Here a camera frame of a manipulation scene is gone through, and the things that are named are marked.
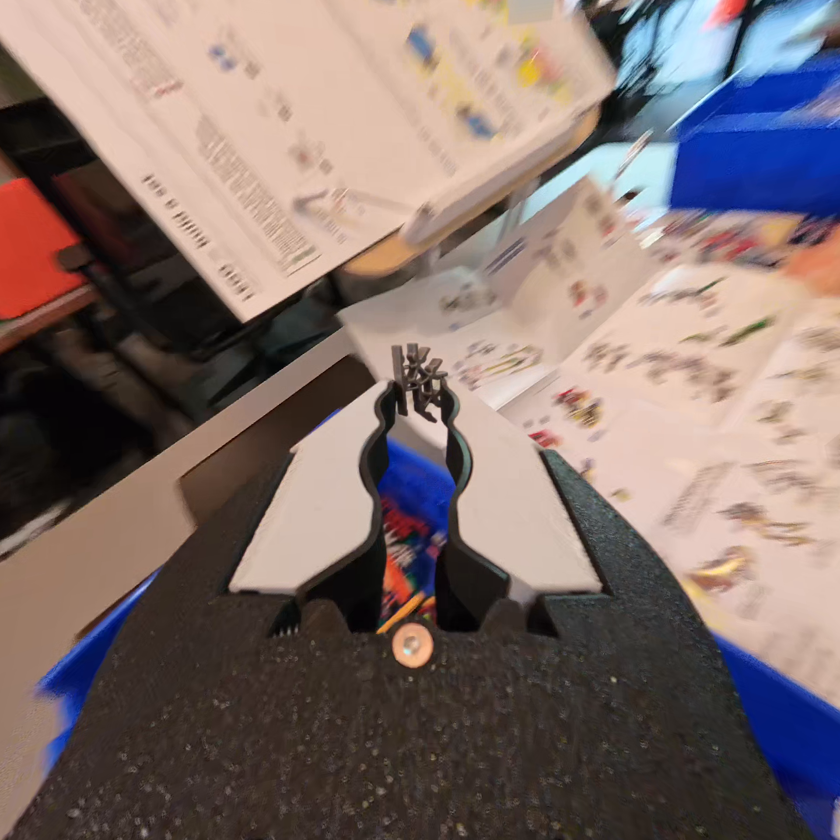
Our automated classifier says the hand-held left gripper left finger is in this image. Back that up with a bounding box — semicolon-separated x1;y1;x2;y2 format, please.
228;381;398;598

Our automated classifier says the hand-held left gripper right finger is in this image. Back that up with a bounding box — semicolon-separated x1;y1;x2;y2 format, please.
434;384;603;623

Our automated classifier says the pile of colourful toy pieces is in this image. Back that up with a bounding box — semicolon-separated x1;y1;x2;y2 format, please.
377;492;447;634

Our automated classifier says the grey snowflake connector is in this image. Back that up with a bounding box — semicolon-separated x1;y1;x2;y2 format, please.
390;343;450;421

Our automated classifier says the blue plastic parts bin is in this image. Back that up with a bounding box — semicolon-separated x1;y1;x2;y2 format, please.
36;436;840;840

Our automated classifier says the white printed instruction sheet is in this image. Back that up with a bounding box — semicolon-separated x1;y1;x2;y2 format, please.
338;177;840;706

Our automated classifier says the colourful cardboard toy box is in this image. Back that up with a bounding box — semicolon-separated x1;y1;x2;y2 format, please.
640;210;840;296

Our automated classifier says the red box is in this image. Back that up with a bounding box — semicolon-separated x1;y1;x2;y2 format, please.
0;177;93;321

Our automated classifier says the white printed board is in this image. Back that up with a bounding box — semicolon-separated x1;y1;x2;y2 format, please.
0;0;618;324

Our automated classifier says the blue storage bin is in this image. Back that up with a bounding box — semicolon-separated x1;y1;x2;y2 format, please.
669;56;840;217

